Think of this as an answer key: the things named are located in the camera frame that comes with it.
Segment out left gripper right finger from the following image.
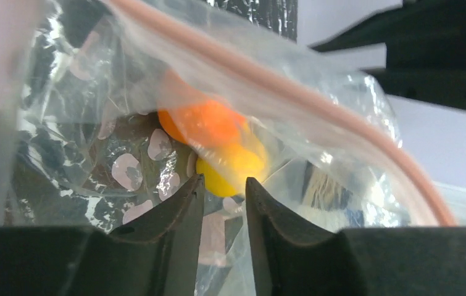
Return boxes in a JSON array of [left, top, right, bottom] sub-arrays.
[[246, 177, 466, 295]]

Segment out fake yellow pear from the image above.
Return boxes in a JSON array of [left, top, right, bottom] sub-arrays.
[[196, 132, 270, 198]]

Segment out fake orange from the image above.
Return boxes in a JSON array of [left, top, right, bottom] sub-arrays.
[[157, 101, 246, 147]]

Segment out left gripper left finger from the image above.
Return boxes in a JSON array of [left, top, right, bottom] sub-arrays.
[[0, 175, 204, 295]]

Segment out clear zip top bag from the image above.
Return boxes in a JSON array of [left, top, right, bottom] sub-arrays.
[[0, 1, 466, 295]]

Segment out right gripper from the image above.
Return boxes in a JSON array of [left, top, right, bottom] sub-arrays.
[[311, 1, 466, 110]]

